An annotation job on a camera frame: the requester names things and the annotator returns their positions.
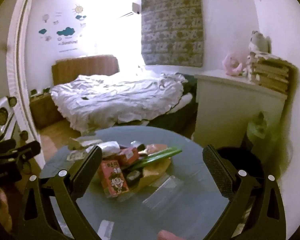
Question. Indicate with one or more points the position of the patterned roman blind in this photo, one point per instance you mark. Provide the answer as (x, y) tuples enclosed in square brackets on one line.
[(172, 32)]

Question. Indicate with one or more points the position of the white dresser cabinet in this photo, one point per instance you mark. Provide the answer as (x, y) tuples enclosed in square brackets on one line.
[(226, 104)]

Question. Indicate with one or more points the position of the green plastic wrapper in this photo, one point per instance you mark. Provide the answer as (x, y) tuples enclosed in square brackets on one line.
[(154, 157)]

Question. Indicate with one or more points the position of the air conditioner unit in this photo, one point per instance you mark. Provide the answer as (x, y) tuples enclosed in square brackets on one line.
[(134, 9)]

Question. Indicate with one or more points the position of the black trash bin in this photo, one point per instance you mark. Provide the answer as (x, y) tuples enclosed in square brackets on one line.
[(242, 159)]

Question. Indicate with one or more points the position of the grey plush toy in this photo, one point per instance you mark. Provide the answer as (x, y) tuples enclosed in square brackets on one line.
[(258, 42)]

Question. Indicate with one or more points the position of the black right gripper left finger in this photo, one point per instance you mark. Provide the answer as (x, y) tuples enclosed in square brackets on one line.
[(37, 219)]

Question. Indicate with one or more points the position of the white ruffled duvet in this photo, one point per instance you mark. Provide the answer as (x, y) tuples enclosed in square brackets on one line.
[(96, 102)]

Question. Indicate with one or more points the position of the red milk carton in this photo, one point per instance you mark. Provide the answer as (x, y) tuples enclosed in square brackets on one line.
[(112, 179), (127, 156)]

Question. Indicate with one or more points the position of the clear plastic bag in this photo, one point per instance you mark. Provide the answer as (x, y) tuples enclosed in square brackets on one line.
[(165, 195)]

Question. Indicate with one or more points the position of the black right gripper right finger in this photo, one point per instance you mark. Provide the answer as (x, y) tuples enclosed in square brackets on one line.
[(253, 211)]

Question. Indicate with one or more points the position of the stack of books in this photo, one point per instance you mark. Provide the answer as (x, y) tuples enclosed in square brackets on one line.
[(268, 71)]

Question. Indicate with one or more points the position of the wooden headboard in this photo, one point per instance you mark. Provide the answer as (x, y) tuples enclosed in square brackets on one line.
[(67, 70)]

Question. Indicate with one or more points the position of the pink plush toy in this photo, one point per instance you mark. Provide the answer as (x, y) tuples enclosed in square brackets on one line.
[(231, 65)]

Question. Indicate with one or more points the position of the wall cloud stickers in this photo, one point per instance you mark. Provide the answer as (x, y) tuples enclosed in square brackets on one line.
[(65, 28)]

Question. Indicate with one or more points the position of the orange snack bag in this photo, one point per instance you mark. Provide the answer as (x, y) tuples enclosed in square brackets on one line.
[(152, 172)]

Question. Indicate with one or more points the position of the white tissue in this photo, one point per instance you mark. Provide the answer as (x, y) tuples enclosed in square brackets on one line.
[(108, 148)]

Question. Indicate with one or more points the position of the wooden nightstand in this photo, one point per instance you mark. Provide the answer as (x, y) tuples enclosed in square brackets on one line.
[(44, 111)]

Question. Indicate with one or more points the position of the red milk carton front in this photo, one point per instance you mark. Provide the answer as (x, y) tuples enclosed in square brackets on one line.
[(112, 179)]

